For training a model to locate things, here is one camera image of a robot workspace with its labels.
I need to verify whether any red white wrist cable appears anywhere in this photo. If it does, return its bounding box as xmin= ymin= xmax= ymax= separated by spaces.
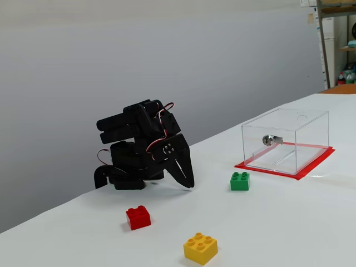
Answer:
xmin=145 ymin=102 xmax=176 ymax=155

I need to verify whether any yellow lego brick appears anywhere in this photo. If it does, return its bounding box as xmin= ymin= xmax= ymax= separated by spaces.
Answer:
xmin=182 ymin=232 xmax=219 ymax=266

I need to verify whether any orange wooden table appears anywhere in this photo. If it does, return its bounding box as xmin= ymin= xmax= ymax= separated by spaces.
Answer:
xmin=319 ymin=83 xmax=356 ymax=95

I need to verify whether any red tape frame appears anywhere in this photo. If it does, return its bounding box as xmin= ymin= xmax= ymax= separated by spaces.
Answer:
xmin=234 ymin=141 xmax=336 ymax=181

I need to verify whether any silver cam lock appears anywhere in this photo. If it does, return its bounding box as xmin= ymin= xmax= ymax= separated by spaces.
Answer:
xmin=262 ymin=134 xmax=284 ymax=147

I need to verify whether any black table clamp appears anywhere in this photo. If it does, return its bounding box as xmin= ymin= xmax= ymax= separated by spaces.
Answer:
xmin=93 ymin=165 xmax=112 ymax=190

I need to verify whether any red lego brick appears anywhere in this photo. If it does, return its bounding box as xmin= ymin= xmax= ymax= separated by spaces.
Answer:
xmin=125 ymin=205 xmax=152 ymax=231

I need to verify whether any metal shelf rack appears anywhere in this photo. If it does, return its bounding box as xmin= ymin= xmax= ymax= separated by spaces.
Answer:
xmin=316 ymin=0 xmax=356 ymax=90

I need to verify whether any green lego brick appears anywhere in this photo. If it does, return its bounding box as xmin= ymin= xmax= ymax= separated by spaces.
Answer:
xmin=230 ymin=171 xmax=251 ymax=192

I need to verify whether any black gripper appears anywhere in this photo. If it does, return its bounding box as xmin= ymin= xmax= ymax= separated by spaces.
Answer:
xmin=151 ymin=133 xmax=195 ymax=190

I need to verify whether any green plastic bottle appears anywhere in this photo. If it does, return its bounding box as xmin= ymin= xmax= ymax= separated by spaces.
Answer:
xmin=344 ymin=64 xmax=356 ymax=85

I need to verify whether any red white base cable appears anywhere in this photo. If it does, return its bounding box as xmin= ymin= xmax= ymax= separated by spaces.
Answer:
xmin=96 ymin=149 xmax=112 ymax=167

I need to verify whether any transparent plastic box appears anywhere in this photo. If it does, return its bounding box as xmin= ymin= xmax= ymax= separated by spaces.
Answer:
xmin=241 ymin=107 xmax=330 ymax=175

